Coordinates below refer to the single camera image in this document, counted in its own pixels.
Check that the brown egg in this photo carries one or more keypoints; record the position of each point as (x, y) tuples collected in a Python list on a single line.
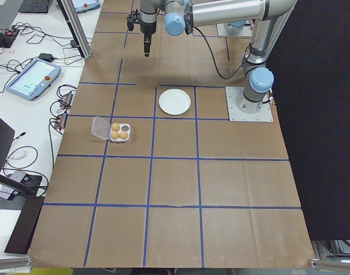
[(114, 135), (115, 127), (123, 135)]

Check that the clear plastic egg carton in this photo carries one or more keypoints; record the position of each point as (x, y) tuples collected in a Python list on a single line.
[(100, 129)]

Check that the white round plate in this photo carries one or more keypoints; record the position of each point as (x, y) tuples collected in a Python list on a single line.
[(174, 102)]

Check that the blue grey teach pendant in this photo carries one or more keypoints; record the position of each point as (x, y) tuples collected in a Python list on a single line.
[(31, 77), (86, 5)]

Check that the small black adapter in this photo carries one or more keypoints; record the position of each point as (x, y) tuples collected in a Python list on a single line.
[(74, 43)]

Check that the grey usb hub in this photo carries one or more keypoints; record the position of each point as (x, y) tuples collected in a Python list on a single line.
[(67, 98), (61, 120)]

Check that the black power adapter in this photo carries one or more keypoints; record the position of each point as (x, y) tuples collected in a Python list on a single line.
[(46, 56)]

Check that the black keyboard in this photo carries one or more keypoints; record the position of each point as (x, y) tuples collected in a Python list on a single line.
[(34, 5)]

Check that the white side desk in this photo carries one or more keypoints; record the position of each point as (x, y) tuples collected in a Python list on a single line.
[(34, 114)]

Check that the black box with red button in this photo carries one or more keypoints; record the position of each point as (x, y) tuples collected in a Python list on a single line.
[(12, 33)]

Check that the white adapter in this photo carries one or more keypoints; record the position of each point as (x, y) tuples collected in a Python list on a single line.
[(18, 155)]

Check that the black monitor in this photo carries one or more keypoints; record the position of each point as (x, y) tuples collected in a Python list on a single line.
[(0, 140)]

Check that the grey docking box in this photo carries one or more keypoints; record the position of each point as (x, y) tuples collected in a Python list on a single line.
[(20, 176)]

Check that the black slanted bar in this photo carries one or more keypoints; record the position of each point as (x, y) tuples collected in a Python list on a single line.
[(8, 183)]

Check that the grey stand base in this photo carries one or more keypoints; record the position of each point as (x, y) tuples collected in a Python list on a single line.
[(7, 202)]

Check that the dark brown board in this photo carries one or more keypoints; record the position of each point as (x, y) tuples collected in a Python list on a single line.
[(23, 226)]

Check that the tall aluminium frame post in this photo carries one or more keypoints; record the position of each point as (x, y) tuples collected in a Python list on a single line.
[(77, 31)]

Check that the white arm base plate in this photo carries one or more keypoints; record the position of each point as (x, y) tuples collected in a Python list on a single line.
[(235, 114), (220, 31)]

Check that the black frame cover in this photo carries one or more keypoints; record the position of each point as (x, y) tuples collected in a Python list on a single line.
[(320, 114)]

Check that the aluminium rail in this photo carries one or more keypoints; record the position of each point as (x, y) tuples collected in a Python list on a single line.
[(332, 262), (11, 262)]

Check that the metal bar frame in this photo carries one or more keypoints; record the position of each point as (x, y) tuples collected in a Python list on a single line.
[(335, 249)]

